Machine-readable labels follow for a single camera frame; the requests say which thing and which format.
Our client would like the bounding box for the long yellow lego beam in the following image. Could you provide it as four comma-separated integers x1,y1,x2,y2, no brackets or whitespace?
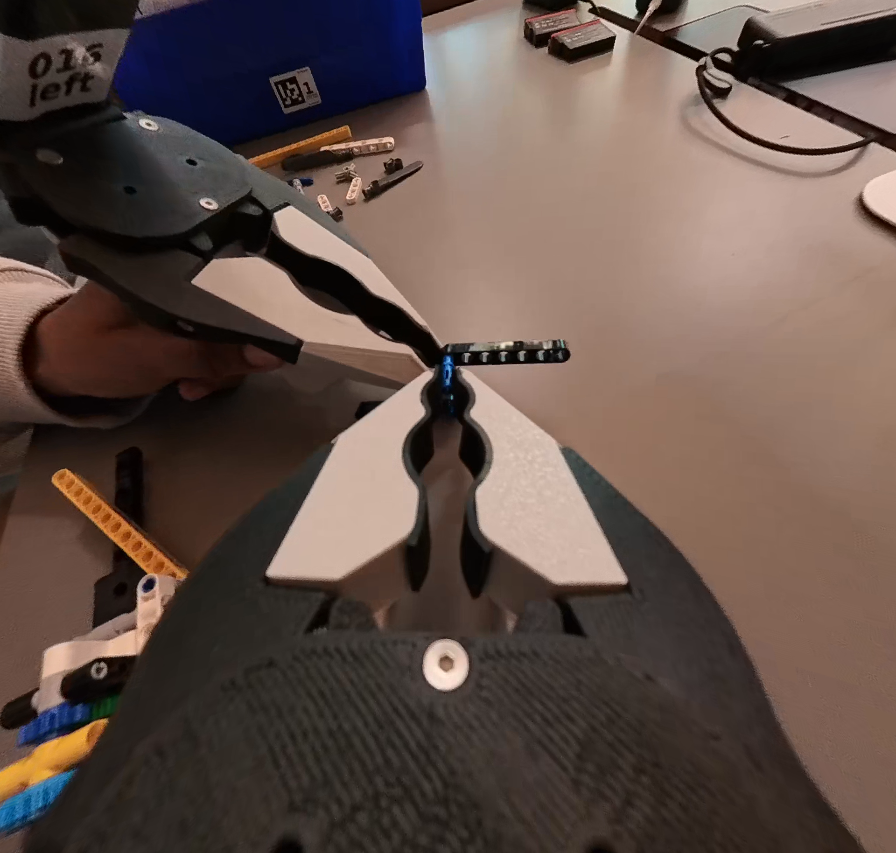
51,468,189,583

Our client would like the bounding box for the short yellow lego beam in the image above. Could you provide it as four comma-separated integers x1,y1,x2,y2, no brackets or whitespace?
248,125,353,168

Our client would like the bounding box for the multicolour lego assembly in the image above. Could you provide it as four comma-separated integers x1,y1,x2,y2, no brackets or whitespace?
0,573,180,837

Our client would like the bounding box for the person's left hand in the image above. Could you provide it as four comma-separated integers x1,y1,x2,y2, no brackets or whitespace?
31,293,286,402

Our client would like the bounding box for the black lego lever piece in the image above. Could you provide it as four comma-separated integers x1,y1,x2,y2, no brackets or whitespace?
362,161,425,202

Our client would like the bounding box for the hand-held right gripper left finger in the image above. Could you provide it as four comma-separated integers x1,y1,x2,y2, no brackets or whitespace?
265,370,439,626

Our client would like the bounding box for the long black lego beam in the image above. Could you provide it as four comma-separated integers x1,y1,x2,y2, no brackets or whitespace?
91,446,147,631

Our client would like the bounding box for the black battery pack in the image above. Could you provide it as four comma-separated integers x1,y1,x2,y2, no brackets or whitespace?
524,9,582,48
547,19,617,63

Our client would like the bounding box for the dark rectangular device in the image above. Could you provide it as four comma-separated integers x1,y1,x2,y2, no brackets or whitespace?
737,0,896,85

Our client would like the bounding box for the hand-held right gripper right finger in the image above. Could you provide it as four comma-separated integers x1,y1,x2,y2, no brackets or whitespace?
455,369,630,626

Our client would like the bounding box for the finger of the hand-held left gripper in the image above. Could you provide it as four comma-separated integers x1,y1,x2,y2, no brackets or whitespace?
268,202,443,362
190,258,429,387

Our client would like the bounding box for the white monitor stand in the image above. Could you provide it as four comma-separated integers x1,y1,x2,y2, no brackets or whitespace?
860,170,896,228

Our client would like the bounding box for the black cable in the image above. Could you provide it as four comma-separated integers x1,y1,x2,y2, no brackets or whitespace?
696,47,880,158

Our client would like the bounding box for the blue bin with tag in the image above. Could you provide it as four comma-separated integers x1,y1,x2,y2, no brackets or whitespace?
112,0,428,148

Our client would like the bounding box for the person's left forearm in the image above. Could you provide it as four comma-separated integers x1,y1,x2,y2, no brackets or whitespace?
0,254,151,497

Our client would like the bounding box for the black lego beam with holes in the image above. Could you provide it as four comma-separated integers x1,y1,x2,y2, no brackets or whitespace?
442,339,572,366

